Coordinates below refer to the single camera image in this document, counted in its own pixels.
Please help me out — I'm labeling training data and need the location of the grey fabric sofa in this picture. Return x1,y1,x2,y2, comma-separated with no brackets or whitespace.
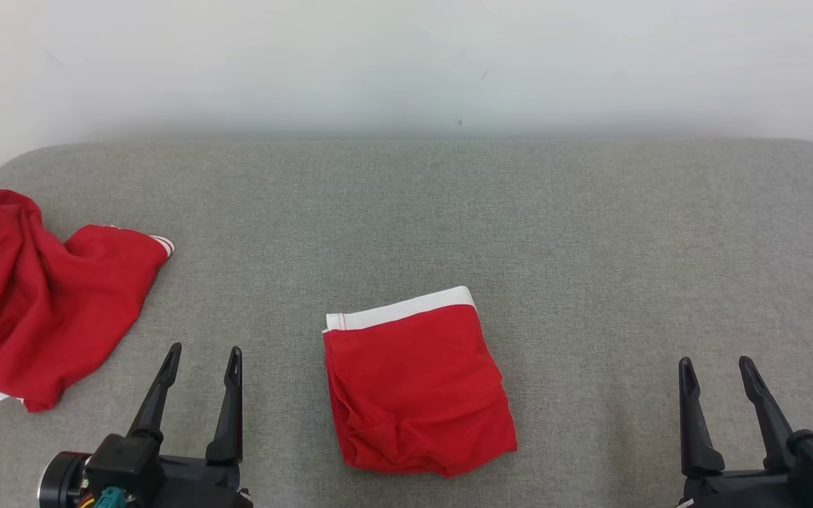
0,139,813,508

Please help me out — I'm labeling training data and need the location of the red shorts white waistband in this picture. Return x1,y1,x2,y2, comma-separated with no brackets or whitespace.
322,286,519,478

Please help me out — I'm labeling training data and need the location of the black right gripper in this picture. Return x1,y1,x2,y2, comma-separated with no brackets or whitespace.
676,356,813,508

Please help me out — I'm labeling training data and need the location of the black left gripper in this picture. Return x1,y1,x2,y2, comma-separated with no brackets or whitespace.
37,342,254,508

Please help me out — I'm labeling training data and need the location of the red basketball jersey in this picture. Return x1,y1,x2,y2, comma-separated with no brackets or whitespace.
0,189,176,430

